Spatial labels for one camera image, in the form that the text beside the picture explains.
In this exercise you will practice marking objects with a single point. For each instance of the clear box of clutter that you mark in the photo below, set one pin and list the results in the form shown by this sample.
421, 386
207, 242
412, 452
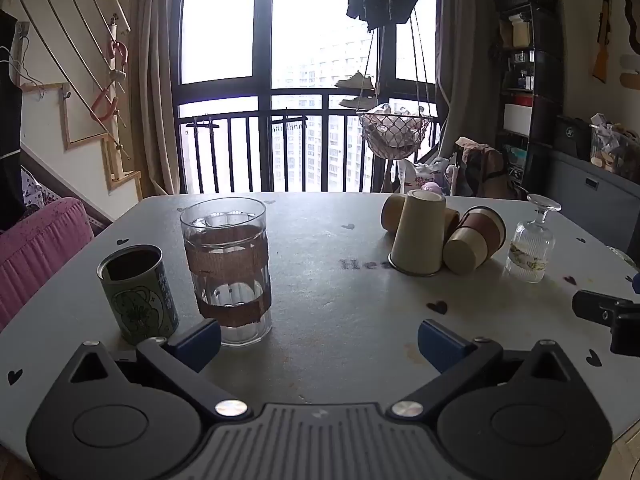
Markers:
615, 147

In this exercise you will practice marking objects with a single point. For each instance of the wooden guitar wall ornament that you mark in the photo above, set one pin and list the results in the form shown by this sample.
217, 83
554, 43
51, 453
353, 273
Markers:
603, 35

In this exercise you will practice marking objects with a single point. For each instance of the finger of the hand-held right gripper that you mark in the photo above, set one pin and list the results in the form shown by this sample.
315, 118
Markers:
607, 312

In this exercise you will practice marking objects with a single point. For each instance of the cream cup with brown sleeve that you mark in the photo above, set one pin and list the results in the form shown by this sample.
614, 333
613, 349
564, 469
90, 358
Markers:
475, 240

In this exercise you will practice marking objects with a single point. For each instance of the ribbed clear glass goblet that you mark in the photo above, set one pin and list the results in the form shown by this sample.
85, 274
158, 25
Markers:
532, 250

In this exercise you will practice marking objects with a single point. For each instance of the grey sneaker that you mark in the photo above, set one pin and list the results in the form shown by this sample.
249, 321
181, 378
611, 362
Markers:
356, 81
359, 100

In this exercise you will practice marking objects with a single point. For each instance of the brown paper cup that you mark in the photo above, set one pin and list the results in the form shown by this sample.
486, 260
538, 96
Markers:
451, 222
392, 212

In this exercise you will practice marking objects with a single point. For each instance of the grey cabinet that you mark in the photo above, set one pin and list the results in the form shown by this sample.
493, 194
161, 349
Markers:
585, 195

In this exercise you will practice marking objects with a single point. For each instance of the black shelf rack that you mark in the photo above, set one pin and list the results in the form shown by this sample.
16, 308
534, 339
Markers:
535, 85

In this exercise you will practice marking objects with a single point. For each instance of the metal drying rack rods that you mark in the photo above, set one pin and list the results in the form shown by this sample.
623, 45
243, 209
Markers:
75, 45

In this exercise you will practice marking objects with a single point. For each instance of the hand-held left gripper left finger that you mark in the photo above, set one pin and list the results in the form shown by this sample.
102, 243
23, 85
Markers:
197, 344

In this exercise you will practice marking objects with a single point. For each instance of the clear glass tumbler brown sleeve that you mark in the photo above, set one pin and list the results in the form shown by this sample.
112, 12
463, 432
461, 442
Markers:
227, 270

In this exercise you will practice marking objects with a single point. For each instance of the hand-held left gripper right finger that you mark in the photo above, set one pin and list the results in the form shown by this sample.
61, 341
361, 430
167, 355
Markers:
442, 346

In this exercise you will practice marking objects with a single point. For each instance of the black balcony railing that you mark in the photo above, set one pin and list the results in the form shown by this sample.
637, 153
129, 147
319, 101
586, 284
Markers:
300, 140

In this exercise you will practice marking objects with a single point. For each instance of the wooden picture frame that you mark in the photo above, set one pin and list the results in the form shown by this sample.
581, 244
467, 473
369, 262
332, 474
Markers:
67, 125

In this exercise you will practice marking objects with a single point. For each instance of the green printed tin can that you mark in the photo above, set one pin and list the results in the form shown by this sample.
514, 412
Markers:
140, 300

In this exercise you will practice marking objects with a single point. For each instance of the black bag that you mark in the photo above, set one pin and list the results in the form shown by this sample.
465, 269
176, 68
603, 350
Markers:
572, 137

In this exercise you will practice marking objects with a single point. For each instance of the beige curtain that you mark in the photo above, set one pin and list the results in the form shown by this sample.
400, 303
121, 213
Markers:
152, 85
465, 70

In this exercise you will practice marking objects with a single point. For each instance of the cream paper cup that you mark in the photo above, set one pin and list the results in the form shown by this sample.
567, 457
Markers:
419, 235

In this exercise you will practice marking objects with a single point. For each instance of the chair piled with clothes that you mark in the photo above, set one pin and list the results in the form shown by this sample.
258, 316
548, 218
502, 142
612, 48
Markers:
475, 167

